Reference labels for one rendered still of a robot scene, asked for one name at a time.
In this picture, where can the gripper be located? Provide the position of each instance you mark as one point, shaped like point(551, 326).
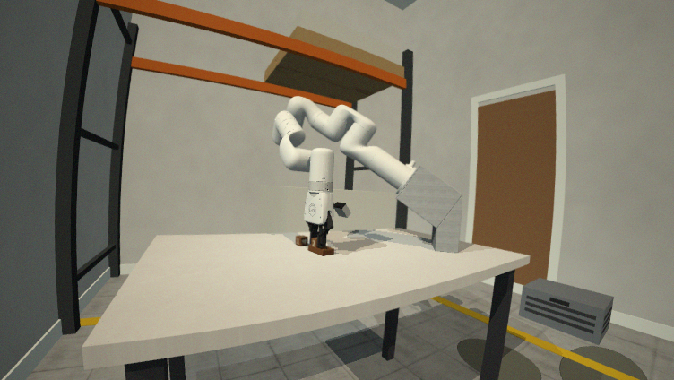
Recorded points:
point(319, 210)

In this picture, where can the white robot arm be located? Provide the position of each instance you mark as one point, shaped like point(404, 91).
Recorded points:
point(333, 127)

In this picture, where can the brown wooden cube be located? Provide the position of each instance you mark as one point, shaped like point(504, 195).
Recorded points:
point(301, 240)
point(314, 243)

